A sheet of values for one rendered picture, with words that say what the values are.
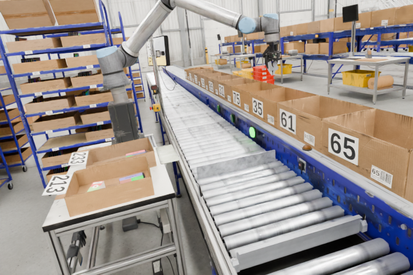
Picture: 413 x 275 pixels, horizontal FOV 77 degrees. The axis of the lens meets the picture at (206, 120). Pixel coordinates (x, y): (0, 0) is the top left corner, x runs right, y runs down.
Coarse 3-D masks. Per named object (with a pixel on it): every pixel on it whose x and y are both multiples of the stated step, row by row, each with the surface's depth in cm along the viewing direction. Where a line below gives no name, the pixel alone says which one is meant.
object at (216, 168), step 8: (264, 152) 145; (272, 152) 146; (224, 160) 140; (232, 160) 141; (240, 160) 142; (248, 160) 143; (256, 160) 144; (264, 160) 146; (272, 160) 147; (200, 168) 137; (208, 168) 138; (216, 168) 139; (224, 168) 141; (232, 168) 142; (240, 168) 143; (200, 176) 138; (208, 176) 139
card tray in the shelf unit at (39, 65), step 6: (48, 60) 254; (54, 60) 255; (60, 60) 266; (12, 66) 249; (18, 66) 250; (24, 66) 250; (30, 66) 252; (36, 66) 253; (42, 66) 254; (48, 66) 255; (54, 66) 256; (60, 66) 263; (66, 66) 283; (18, 72) 251; (24, 72) 252
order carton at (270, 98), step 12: (252, 96) 184; (264, 96) 191; (276, 96) 194; (288, 96) 191; (300, 96) 177; (252, 108) 188; (264, 108) 168; (276, 108) 153; (264, 120) 171; (276, 120) 156
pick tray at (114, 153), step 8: (120, 144) 173; (128, 144) 175; (136, 144) 177; (144, 144) 179; (88, 152) 162; (96, 152) 169; (104, 152) 171; (112, 152) 172; (120, 152) 174; (128, 152) 176; (152, 152) 153; (88, 160) 156; (96, 160) 170; (104, 160) 171; (112, 160) 146; (120, 160) 147; (152, 160) 154
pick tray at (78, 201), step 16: (128, 160) 145; (144, 160) 148; (80, 176) 139; (96, 176) 142; (112, 176) 145; (80, 192) 133; (96, 192) 116; (112, 192) 118; (128, 192) 121; (144, 192) 123; (80, 208) 115; (96, 208) 118
